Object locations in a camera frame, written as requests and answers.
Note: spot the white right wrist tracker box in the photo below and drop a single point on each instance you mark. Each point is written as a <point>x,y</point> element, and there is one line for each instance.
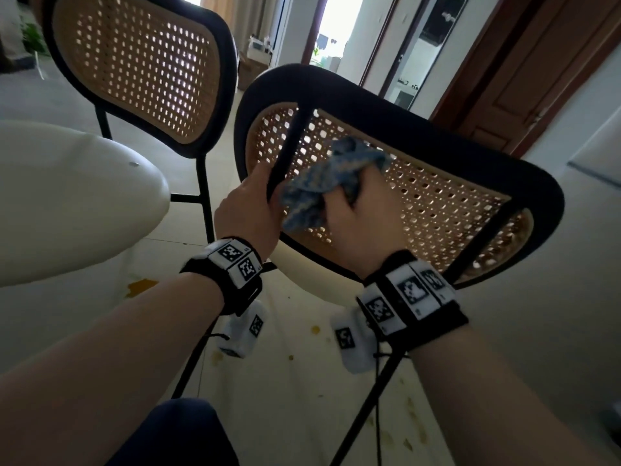
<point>356,359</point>

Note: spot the green potted plant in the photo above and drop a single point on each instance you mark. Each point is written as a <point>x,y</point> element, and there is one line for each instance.
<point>34,38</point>

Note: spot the white left wrist tracker box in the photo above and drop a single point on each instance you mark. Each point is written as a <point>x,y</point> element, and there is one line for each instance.
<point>240,339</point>

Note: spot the person's dark trousers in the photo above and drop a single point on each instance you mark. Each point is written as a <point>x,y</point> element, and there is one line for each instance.
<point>179,436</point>

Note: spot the glass panel door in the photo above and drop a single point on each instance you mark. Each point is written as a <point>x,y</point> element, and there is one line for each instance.
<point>422,48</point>

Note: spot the person's left hand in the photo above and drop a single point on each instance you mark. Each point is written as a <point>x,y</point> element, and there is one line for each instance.
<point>247,213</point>

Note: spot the person's right hand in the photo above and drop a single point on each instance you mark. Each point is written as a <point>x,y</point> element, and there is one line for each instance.
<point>373,228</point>

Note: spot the person's left forearm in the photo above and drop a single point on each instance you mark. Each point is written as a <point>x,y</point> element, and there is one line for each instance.
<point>97,373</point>

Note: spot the person's right forearm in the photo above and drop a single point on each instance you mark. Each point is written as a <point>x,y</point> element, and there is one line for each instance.
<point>485,412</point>

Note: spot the black wristband with markers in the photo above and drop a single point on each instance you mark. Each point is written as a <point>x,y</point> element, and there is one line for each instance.
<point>237,291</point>
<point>436,325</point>

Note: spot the cream seat cane back chair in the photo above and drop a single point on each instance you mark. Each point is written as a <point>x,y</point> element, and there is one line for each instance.
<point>73,203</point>
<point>368,116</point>

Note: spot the blue patterned cleaning cloth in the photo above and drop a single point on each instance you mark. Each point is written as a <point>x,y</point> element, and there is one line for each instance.
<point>320,184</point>

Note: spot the beige curtain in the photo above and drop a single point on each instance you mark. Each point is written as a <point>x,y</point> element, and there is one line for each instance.
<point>242,16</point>

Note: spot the black left wristband with markers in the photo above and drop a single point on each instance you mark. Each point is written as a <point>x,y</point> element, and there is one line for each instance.
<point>237,291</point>

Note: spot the black right wristband with markers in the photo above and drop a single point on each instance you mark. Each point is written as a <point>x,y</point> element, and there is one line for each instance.
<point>436,325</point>

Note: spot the brown wooden door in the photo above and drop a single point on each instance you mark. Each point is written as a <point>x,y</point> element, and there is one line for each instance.
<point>533,67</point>

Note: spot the white wrist tracker box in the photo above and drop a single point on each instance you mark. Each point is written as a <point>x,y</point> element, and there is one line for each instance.
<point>240,339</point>
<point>356,359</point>

